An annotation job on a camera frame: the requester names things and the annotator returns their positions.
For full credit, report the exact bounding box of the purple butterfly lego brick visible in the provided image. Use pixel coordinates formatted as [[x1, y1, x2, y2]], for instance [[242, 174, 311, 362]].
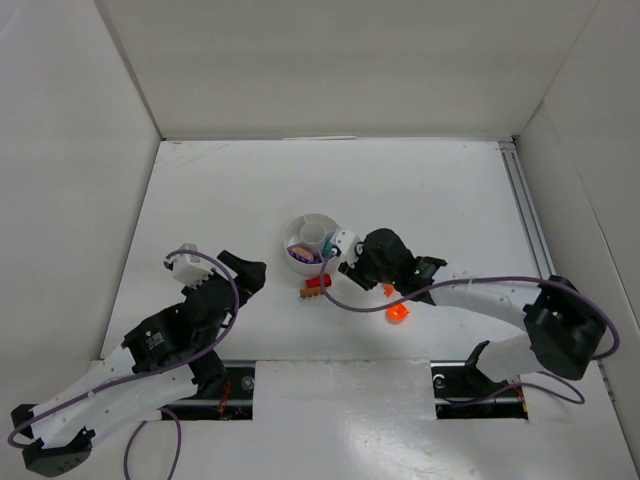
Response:
[[287, 244, 322, 265]]

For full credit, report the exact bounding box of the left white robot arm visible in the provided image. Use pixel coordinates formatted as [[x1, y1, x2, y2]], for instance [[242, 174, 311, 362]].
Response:
[[8, 244, 267, 478]]

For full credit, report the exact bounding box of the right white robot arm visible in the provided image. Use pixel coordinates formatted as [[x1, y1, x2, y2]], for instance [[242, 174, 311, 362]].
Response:
[[327, 228, 609, 383]]

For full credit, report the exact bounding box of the brown lego plate small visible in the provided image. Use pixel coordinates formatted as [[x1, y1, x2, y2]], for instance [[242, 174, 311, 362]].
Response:
[[299, 286, 326, 299]]

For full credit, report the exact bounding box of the orange round lego front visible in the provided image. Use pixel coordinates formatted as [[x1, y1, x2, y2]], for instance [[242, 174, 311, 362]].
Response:
[[386, 304, 410, 324]]

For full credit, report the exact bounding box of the red lego brick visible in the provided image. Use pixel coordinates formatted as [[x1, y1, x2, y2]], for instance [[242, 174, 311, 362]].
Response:
[[306, 274, 332, 288]]

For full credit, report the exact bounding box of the white divided round container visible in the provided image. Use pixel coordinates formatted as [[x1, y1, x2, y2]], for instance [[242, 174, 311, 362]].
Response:
[[282, 213, 339, 277]]

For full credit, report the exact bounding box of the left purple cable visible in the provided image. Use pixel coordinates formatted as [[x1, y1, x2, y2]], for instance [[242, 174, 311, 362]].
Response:
[[7, 249, 241, 480]]

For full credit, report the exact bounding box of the purple cable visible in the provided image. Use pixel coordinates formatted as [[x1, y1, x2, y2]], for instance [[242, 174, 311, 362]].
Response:
[[318, 252, 620, 405], [7, 249, 241, 480]]

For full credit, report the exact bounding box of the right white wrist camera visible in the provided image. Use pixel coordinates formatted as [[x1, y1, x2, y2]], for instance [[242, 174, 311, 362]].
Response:
[[330, 228, 360, 267]]

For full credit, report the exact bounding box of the aluminium rail right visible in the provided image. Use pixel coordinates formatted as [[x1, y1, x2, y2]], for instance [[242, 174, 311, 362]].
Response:
[[498, 141, 616, 401]]

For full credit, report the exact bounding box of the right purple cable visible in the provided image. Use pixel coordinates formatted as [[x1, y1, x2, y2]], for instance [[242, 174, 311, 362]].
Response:
[[318, 252, 620, 405]]

